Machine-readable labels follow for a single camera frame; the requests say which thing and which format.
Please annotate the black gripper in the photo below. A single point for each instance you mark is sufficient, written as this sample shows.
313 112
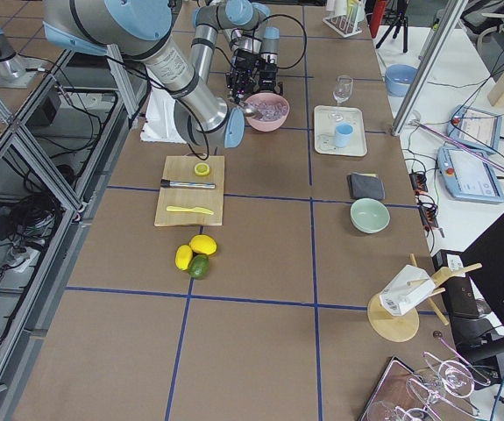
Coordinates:
243 57
269 71

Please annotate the metal ice scoop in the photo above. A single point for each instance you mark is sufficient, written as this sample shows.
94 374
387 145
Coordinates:
250 110

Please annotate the pink bowl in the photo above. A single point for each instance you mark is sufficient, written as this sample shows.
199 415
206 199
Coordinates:
267 126

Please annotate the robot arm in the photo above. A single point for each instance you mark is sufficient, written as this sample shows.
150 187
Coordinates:
142 32
266 44

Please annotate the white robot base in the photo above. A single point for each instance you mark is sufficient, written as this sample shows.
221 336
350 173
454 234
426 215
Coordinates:
159 125

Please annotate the small blue cup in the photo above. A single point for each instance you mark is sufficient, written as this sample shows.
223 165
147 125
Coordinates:
342 135

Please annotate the white serving tray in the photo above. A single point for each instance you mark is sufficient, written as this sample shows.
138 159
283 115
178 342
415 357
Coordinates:
324 127

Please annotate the clear wine glass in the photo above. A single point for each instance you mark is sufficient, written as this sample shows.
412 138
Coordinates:
342 92

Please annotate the wooden cutting board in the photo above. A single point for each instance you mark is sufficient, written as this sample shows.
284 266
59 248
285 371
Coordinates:
181 168

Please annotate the large blue bowl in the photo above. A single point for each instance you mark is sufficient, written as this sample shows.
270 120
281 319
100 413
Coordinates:
398 78

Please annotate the yellow plastic knife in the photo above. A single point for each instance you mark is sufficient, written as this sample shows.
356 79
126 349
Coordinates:
197 209

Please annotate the grey yellow cloth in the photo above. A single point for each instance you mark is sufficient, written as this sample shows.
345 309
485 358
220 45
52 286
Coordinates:
366 186

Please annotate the black tripod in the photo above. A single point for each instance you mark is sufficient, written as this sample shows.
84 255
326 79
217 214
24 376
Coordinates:
400 24

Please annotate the yellow lemon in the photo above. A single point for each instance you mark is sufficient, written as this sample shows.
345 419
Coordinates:
183 256
203 244

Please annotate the green bowl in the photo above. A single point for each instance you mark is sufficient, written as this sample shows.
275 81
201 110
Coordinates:
369 215

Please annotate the green lime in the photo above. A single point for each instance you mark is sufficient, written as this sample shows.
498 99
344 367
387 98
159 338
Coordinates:
199 266

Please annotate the blue teach pendant far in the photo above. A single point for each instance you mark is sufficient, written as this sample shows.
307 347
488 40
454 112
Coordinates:
475 128

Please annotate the blue teach pendant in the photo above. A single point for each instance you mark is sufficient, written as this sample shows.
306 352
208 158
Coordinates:
467 177
475 128

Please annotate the blue teach pendant near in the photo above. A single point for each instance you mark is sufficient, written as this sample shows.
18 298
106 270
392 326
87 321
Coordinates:
467 177

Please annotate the wooden paper towel stand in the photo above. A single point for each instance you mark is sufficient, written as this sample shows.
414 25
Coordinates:
392 312

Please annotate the hanging wine glasses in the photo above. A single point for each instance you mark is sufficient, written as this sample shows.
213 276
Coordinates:
440 390

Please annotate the white wire cup rack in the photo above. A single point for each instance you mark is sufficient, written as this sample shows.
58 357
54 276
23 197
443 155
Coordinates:
345 16

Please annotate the aluminium frame post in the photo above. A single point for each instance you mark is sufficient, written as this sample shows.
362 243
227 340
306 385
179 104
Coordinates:
452 14

